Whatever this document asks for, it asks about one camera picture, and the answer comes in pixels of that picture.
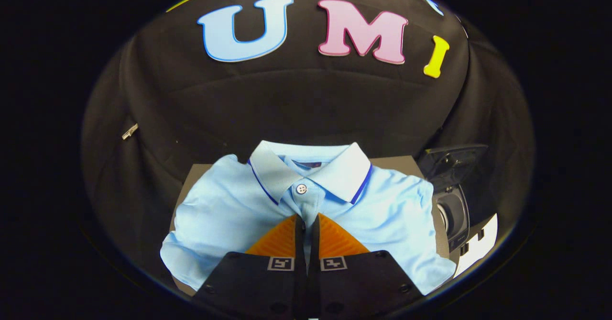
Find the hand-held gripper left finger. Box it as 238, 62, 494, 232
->
191, 214, 307, 320

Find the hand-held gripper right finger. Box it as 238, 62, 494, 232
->
308, 213, 424, 320

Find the light blue polo shirt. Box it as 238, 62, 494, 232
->
160, 141, 458, 296

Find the dark washing machine lid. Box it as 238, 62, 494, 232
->
418, 144, 489, 192

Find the black backdrop cloth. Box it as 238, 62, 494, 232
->
81, 0, 534, 285

